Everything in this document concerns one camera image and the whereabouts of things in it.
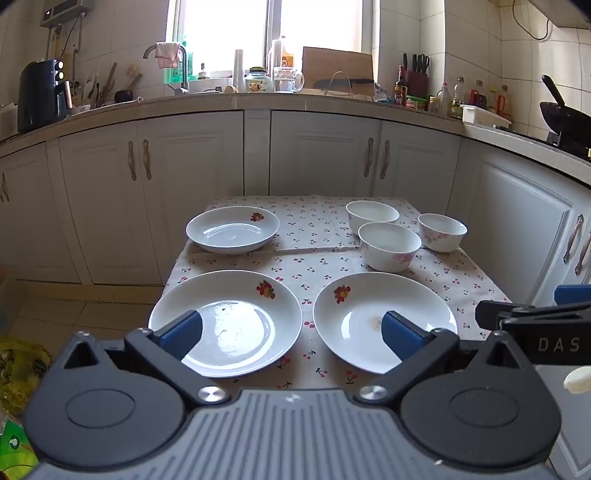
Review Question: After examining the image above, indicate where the white ceramic bowl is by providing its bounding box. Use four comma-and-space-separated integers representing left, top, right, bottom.
346, 200, 400, 236
358, 222, 422, 272
418, 213, 468, 253

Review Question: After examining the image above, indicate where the dark soy sauce bottle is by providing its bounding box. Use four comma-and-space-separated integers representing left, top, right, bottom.
394, 65, 409, 106

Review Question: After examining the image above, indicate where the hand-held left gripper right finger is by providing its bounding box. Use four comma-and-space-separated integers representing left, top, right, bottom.
355, 310, 532, 409

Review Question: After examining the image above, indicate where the white plastic tray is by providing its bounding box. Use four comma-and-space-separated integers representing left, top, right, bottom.
461, 104, 512, 130

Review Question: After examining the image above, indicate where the plastic cooking oil bottle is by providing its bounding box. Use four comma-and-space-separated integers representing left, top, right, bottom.
268, 37, 296, 70

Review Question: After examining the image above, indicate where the gas stove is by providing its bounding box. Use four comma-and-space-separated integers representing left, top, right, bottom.
545, 131, 591, 162

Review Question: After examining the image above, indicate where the window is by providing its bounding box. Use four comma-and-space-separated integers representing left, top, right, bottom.
166, 0, 379, 79

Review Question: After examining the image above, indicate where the metal kitchen faucet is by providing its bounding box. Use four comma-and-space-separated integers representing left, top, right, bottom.
143, 44, 191, 95

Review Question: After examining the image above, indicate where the black air fryer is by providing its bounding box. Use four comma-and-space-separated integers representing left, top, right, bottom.
17, 59, 74, 134

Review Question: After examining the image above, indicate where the kitchen countertop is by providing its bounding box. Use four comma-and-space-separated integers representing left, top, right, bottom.
0, 88, 591, 190

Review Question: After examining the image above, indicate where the cherry print tablecloth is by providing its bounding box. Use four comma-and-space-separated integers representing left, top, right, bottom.
157, 194, 514, 393

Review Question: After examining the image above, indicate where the person's right hand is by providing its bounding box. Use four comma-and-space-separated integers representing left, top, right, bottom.
563, 367, 591, 396

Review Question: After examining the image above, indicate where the white water heater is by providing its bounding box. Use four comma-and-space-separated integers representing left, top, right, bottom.
39, 0, 95, 27

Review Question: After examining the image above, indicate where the yellow plastic bag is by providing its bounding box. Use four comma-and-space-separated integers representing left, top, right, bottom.
0, 337, 54, 416

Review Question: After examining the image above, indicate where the utensil holder with chopsticks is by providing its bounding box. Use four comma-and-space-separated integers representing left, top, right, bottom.
74, 62, 144, 109

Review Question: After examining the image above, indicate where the glass jar green lid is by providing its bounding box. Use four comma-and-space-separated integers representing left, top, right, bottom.
245, 67, 272, 93

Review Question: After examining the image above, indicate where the wooden cutting board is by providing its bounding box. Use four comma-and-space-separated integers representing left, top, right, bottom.
302, 46, 374, 90

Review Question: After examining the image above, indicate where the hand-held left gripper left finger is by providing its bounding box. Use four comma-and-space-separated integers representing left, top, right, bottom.
58, 310, 232, 409

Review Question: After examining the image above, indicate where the tall condiment bottle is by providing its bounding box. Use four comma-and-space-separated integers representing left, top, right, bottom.
451, 76, 466, 118

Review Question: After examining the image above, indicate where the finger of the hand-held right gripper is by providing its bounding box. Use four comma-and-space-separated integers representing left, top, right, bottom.
554, 285, 591, 305
475, 300, 529, 330

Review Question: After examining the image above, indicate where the green tissue pack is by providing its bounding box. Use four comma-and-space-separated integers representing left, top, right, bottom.
0, 415, 38, 480

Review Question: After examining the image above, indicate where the black wok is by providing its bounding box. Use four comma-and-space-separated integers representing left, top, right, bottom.
539, 75, 591, 139

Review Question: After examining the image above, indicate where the white plate with fruit decal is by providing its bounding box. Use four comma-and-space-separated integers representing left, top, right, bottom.
186, 206, 280, 254
313, 272, 458, 374
148, 270, 303, 378

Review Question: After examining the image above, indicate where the black power cable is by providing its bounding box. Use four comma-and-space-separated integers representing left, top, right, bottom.
512, 0, 555, 40

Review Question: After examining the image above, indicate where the clear glass mug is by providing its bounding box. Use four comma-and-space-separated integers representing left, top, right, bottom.
273, 67, 305, 93

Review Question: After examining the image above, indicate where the wooden knife block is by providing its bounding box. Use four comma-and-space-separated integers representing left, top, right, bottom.
403, 54, 430, 95

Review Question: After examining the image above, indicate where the pink dish cloth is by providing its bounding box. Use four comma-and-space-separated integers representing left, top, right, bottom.
154, 41, 182, 69

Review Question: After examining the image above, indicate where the green dish soap bottle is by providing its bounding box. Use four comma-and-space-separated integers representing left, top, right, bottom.
164, 37, 195, 83

